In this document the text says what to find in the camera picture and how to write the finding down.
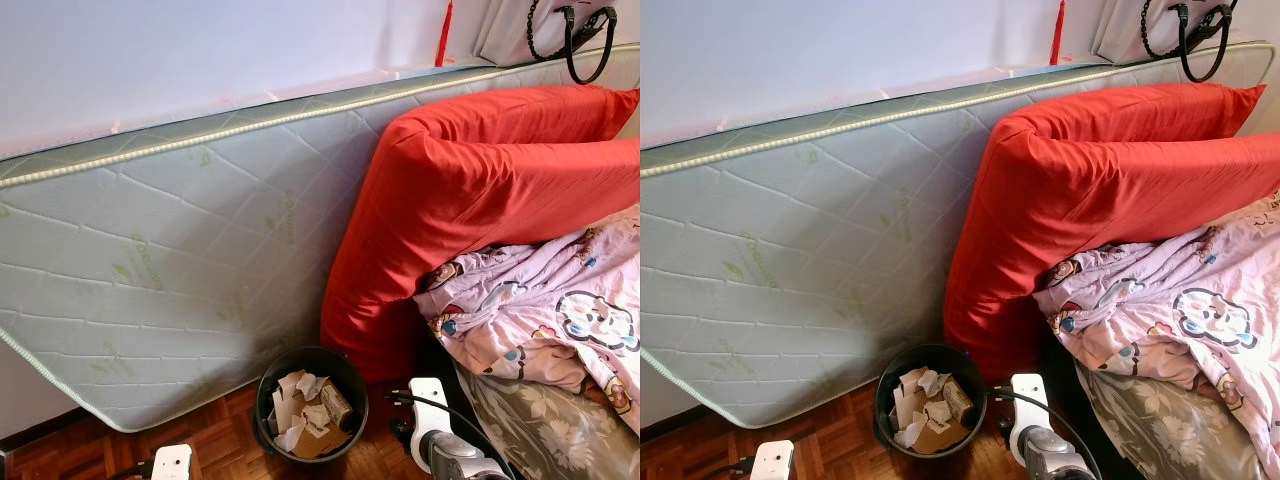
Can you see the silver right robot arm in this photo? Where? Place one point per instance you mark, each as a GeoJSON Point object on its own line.
{"type": "Point", "coordinates": [1055, 460]}
{"type": "Point", "coordinates": [460, 462]}

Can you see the small brown cardboard box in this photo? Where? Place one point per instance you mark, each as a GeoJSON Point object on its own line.
{"type": "Point", "coordinates": [336, 405]}
{"type": "Point", "coordinates": [958, 398]}

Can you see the crumpled white paper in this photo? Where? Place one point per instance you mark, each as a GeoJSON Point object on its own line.
{"type": "Point", "coordinates": [295, 385]}
{"type": "Point", "coordinates": [915, 385]}

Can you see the black waste bin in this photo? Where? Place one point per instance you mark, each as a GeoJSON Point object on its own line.
{"type": "Point", "coordinates": [320, 358]}
{"type": "Point", "coordinates": [935, 356]}

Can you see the bed with grey floral sheet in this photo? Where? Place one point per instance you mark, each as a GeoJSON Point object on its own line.
{"type": "Point", "coordinates": [1150, 430]}
{"type": "Point", "coordinates": [550, 430]}

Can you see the pink cartoon print blanket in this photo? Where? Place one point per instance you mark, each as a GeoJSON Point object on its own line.
{"type": "Point", "coordinates": [1170, 290]}
{"type": "Point", "coordinates": [540, 290]}

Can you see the red folded cushion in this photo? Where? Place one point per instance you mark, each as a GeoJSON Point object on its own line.
{"type": "Point", "coordinates": [450, 190]}
{"type": "Point", "coordinates": [1080, 190]}

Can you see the red hanging tassel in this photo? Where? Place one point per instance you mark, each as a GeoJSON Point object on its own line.
{"type": "Point", "coordinates": [1058, 40]}
{"type": "Point", "coordinates": [445, 40]}

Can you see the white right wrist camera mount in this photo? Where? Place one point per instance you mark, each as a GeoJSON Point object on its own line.
{"type": "Point", "coordinates": [428, 405]}
{"type": "Point", "coordinates": [1028, 400]}

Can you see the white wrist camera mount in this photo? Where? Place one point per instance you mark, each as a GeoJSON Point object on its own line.
{"type": "Point", "coordinates": [1028, 400]}
{"type": "Point", "coordinates": [428, 405]}
{"type": "Point", "coordinates": [172, 462]}
{"type": "Point", "coordinates": [772, 462]}

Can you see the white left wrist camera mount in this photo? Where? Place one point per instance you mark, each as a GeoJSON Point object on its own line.
{"type": "Point", "coordinates": [772, 462]}
{"type": "Point", "coordinates": [172, 462]}

